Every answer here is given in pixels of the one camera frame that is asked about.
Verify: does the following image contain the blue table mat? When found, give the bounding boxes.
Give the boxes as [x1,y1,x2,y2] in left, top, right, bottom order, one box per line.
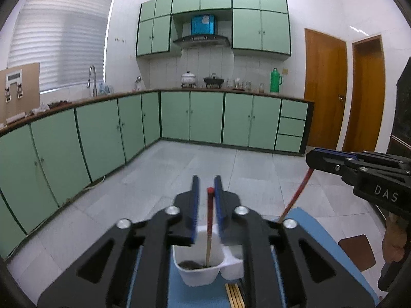
[127,207,379,308]

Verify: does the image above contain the cardboard box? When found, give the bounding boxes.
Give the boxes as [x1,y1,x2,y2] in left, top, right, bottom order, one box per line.
[0,62,41,126]

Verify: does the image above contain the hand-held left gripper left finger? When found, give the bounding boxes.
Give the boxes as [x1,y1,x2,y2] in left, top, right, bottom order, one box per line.
[37,175,200,308]

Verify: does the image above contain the brown wooden door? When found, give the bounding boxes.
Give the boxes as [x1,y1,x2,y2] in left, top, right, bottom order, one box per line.
[342,35,386,153]
[304,28,348,150]

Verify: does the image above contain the black framed panel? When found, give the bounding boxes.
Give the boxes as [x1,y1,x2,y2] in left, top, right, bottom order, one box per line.
[387,57,411,159]

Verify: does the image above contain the person's right hand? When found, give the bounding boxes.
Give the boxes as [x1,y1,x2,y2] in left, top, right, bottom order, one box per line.
[383,213,408,263]

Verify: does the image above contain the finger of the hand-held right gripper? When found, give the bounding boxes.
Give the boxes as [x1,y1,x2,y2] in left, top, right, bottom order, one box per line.
[306,152,411,186]
[313,148,411,171]

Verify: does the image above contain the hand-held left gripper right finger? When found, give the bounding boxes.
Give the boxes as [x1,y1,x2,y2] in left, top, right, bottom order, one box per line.
[214,175,378,308]

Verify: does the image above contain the black wok with lid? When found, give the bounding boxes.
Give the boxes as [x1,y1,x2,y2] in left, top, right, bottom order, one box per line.
[203,74,223,89]

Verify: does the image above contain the green base cabinet run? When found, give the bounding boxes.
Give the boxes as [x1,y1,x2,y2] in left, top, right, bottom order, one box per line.
[0,90,161,260]
[160,89,314,155]

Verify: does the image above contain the white window blind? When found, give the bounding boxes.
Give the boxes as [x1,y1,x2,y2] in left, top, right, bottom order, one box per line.
[6,0,115,94]

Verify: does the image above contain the brown wooden stool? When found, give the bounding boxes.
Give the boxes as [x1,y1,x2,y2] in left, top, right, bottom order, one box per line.
[338,234,376,272]

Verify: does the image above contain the chrome sink faucet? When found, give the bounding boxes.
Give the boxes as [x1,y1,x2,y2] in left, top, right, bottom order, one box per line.
[87,65,98,97]

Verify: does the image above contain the white cooking pot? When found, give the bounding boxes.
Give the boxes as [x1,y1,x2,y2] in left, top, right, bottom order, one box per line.
[181,71,197,89]

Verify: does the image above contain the green cabinet drawer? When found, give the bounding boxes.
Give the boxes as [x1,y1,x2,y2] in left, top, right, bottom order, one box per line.
[281,99,309,120]
[278,118,306,136]
[275,134,304,152]

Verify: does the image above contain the range hood with blue wrap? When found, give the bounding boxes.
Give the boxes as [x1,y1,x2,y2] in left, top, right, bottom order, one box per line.
[173,14,231,49]

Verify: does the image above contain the green thermos flask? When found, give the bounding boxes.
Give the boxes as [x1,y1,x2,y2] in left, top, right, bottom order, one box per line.
[270,68,283,94]

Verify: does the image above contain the white mounted device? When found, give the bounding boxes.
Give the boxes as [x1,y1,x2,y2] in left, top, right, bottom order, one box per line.
[5,71,24,103]

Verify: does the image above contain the white plastic utensil cup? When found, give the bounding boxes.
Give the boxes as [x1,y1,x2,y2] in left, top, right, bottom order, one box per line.
[220,245,245,280]
[172,226,225,287]

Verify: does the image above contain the short green wall cabinet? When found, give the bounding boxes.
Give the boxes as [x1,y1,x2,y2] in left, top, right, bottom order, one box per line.
[171,0,233,15]

